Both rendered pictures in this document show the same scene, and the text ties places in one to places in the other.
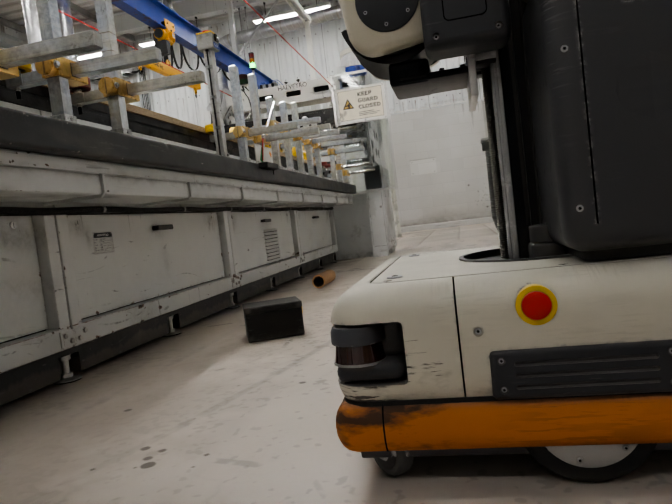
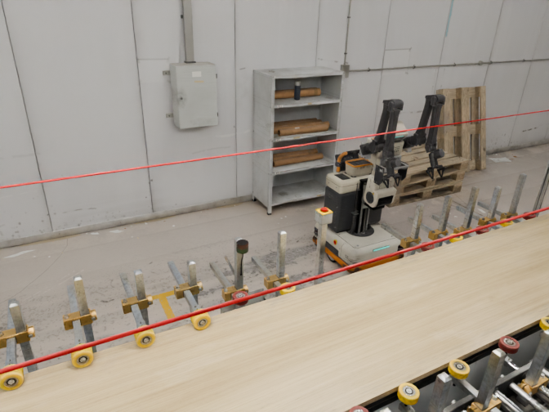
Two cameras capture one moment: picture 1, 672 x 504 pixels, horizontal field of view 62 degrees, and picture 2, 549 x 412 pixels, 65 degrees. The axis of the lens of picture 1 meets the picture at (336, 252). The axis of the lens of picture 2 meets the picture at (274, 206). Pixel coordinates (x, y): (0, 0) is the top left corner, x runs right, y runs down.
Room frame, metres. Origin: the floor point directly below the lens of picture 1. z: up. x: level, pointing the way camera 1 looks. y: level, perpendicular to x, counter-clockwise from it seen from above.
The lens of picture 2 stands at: (4.01, 1.85, 2.27)
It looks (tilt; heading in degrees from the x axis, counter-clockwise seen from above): 26 degrees down; 229
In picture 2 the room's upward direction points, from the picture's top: 2 degrees clockwise
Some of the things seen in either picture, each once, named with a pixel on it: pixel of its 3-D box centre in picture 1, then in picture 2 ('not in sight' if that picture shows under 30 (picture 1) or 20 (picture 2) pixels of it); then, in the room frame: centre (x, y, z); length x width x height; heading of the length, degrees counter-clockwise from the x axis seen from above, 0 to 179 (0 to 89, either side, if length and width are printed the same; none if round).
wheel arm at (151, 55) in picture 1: (82, 70); (431, 231); (1.47, 0.59, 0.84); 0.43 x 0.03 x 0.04; 77
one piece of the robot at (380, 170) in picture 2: not in sight; (390, 169); (1.06, -0.08, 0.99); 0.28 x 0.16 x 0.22; 167
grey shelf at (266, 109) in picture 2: not in sight; (296, 140); (0.67, -1.65, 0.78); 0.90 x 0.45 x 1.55; 167
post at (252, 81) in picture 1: (257, 121); (238, 277); (2.91, 0.32, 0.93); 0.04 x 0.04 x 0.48; 77
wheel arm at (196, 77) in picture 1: (136, 89); (403, 239); (1.72, 0.54, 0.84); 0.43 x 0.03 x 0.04; 77
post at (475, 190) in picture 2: not in sight; (468, 217); (1.20, 0.70, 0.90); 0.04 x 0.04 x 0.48; 77
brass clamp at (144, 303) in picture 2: not in sight; (136, 302); (3.42, 0.21, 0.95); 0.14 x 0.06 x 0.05; 167
